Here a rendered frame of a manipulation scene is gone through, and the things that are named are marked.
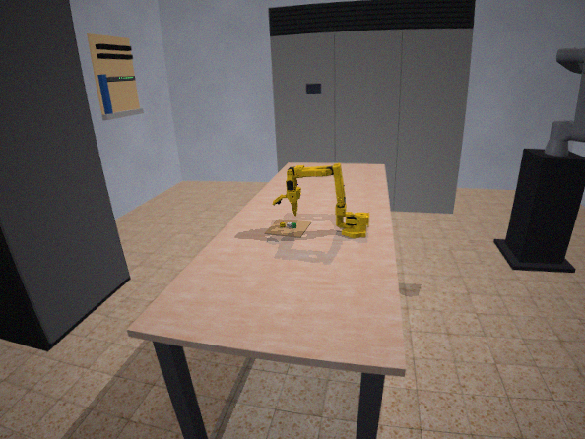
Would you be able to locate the tan square mat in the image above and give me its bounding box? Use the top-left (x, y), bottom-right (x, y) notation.
top-left (265, 219), bottom-right (311, 238)

